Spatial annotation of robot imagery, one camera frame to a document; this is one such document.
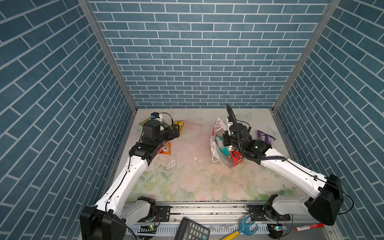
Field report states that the black calculator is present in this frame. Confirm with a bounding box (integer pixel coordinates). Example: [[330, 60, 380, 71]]
[[174, 217, 210, 240]]

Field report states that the yellow snack packet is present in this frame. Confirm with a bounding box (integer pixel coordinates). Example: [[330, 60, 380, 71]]
[[174, 121, 185, 132]]

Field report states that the blue yellow clamp tool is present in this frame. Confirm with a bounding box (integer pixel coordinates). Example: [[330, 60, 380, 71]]
[[222, 215, 259, 240]]

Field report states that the teal pink snack packet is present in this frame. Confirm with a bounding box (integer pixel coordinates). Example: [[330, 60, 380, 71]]
[[216, 136, 230, 157]]

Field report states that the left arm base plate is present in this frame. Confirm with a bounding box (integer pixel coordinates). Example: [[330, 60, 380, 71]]
[[139, 206, 171, 223]]

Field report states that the aluminium front rail frame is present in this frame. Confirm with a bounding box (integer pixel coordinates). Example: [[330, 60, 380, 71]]
[[77, 200, 343, 240]]

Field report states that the green snack packet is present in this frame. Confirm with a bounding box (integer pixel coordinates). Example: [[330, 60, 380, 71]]
[[139, 119, 150, 126]]

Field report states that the purple snack packet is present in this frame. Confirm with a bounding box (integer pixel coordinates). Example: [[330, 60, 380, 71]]
[[257, 130, 276, 145]]

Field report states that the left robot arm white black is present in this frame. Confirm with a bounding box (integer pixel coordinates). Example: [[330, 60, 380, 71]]
[[80, 119, 180, 240]]

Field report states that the red white marker pen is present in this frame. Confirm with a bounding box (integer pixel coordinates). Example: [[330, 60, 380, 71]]
[[295, 223, 325, 232]]

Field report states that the orange colourful snack packet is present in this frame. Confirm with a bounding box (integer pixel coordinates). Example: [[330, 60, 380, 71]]
[[158, 141, 171, 155]]

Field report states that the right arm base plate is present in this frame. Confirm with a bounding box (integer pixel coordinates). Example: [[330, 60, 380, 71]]
[[246, 205, 291, 222]]

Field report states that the red white paper gift bag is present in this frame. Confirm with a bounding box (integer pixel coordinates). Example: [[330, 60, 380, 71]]
[[210, 118, 245, 169]]

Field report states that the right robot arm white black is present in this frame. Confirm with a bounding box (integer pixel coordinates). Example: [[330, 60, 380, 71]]
[[223, 131, 344, 226]]

